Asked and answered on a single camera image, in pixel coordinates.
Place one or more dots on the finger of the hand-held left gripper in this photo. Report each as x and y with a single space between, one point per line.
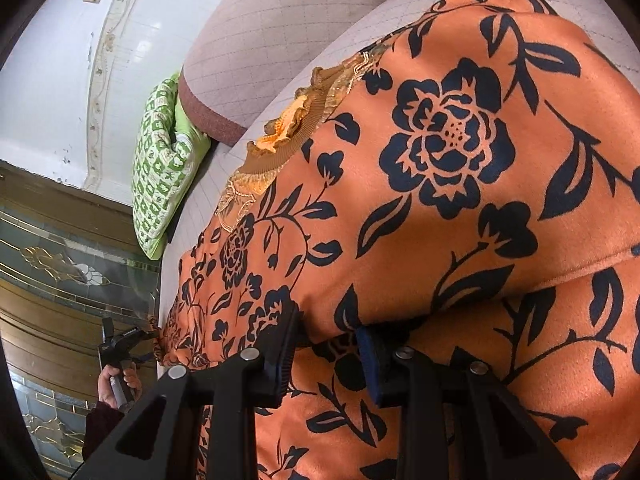
147 333

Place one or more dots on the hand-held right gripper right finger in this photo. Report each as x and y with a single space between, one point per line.
369 365

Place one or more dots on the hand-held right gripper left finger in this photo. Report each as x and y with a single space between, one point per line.
282 360

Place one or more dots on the orange black floral garment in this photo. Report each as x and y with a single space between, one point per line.
425 220

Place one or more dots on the person's left forearm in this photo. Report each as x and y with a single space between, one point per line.
100 432

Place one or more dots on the person's left hand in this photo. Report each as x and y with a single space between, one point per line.
131 380

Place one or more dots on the wooden cabinet with glass panels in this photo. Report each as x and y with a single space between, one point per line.
55 310

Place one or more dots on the green white patterned pillow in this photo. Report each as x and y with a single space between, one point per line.
160 180

